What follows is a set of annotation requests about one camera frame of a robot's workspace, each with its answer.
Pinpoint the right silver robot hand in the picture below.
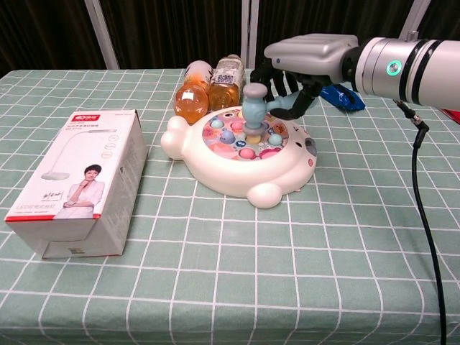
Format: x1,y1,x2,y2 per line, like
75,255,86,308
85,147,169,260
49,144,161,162
250,34,360,121

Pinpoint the dark curtain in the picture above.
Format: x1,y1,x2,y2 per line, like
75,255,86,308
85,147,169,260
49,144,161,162
0,0,460,78

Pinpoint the blue snack packet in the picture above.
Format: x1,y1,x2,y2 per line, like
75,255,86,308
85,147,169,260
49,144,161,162
321,84,367,111

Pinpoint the white desk lamp box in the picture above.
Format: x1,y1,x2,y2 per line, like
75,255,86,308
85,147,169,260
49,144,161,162
4,109,149,260

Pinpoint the light blue toy hammer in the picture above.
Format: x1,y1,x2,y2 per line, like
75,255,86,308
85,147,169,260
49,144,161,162
241,83,300,137

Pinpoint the green checkered tablecloth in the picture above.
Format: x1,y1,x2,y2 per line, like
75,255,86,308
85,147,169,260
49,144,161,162
0,66,460,345

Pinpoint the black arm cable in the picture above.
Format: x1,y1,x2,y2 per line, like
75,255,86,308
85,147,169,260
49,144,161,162
394,98,449,345

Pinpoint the yellow tea bottle QR label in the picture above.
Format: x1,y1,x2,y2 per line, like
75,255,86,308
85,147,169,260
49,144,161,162
208,54,246,112

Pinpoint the white frame post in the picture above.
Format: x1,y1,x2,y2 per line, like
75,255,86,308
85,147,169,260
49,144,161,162
240,0,259,69
397,0,432,37
83,0,120,70

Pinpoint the white whack-a-mole toy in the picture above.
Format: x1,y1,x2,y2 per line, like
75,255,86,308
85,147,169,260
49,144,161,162
160,106,318,210

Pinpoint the orange juice bottle white label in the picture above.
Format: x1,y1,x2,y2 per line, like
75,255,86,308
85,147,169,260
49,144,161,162
173,60,211,126

